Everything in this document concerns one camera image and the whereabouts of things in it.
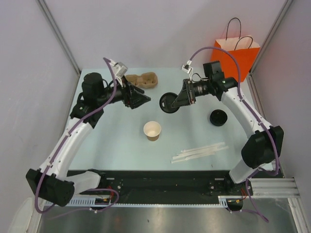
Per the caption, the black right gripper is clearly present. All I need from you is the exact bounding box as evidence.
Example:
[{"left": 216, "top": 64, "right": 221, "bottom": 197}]
[{"left": 172, "top": 79, "right": 212, "bottom": 108}]

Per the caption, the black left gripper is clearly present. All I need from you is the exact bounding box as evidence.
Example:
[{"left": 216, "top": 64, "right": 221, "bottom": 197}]
[{"left": 97, "top": 76, "right": 151, "bottom": 109}]

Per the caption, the black plastic cup lid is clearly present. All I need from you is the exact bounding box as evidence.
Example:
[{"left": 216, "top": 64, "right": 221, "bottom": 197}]
[{"left": 159, "top": 92, "right": 180, "bottom": 114}]

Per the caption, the brown paper coffee cup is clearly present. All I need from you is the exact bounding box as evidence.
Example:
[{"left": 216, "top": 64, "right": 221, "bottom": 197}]
[{"left": 143, "top": 121, "right": 161, "bottom": 141}]

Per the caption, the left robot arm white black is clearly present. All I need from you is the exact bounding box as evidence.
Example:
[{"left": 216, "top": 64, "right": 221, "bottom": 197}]
[{"left": 26, "top": 72, "right": 151, "bottom": 207}]

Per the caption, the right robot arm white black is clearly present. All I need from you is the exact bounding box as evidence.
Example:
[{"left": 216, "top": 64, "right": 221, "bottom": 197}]
[{"left": 168, "top": 61, "right": 284, "bottom": 195}]

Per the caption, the brown pulp cup carrier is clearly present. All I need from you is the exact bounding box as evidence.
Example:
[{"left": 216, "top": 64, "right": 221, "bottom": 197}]
[{"left": 125, "top": 72, "right": 158, "bottom": 89}]

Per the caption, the orange paper bag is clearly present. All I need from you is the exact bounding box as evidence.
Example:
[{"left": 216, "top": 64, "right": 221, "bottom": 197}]
[{"left": 210, "top": 29, "right": 260, "bottom": 82}]

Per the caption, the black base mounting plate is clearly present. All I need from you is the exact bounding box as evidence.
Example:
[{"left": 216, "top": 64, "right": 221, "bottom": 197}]
[{"left": 65, "top": 169, "right": 284, "bottom": 202}]

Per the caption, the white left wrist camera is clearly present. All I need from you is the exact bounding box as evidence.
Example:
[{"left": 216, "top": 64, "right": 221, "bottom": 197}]
[{"left": 110, "top": 60, "right": 128, "bottom": 83}]

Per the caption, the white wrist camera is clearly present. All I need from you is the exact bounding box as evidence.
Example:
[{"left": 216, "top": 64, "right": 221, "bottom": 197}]
[
  {"left": 181, "top": 64, "right": 193, "bottom": 75},
  {"left": 110, "top": 60, "right": 128, "bottom": 83}
]

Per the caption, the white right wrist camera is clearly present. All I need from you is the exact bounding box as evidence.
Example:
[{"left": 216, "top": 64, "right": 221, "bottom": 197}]
[{"left": 181, "top": 64, "right": 193, "bottom": 75}]

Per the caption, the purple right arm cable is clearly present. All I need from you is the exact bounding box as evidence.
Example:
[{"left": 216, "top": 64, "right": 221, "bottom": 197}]
[{"left": 189, "top": 47, "right": 282, "bottom": 177}]

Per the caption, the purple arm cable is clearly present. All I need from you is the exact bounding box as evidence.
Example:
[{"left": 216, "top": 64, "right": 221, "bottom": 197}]
[
  {"left": 189, "top": 47, "right": 282, "bottom": 177},
  {"left": 34, "top": 57, "right": 122, "bottom": 214}
]

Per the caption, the white slotted cable duct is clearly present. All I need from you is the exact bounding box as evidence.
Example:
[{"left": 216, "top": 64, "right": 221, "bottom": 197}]
[{"left": 45, "top": 196, "right": 230, "bottom": 208}]

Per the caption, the aluminium frame rail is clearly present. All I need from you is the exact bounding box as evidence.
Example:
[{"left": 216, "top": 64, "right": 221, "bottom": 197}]
[{"left": 250, "top": 178, "right": 300, "bottom": 198}]

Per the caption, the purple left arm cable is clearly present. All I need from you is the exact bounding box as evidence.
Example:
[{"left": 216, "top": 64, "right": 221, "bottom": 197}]
[{"left": 34, "top": 57, "right": 122, "bottom": 214}]

